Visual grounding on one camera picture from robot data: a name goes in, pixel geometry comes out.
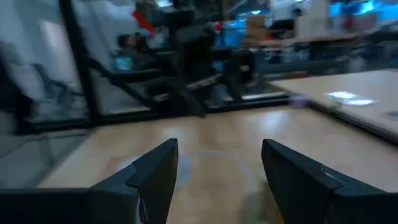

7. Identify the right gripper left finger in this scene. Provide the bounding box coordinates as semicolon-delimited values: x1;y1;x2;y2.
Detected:
89;138;180;224

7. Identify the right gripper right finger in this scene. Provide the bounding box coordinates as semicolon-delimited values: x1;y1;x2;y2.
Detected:
261;138;398;224

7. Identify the white rectangular desk plate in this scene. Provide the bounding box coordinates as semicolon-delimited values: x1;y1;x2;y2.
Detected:
326;91;377;107

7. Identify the light wooden desk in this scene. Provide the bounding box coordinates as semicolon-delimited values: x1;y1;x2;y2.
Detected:
269;70;398;141

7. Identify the person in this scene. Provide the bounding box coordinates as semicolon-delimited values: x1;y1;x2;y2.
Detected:
114;32;147;72

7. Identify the brown cardboard box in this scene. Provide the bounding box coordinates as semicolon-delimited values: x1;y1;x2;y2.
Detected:
244;14;269;45

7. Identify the black aluminium table frame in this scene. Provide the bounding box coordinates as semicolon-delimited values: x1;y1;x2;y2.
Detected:
18;0;293;134

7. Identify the red cable tie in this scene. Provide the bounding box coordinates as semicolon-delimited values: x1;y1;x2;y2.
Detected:
132;10;155;35

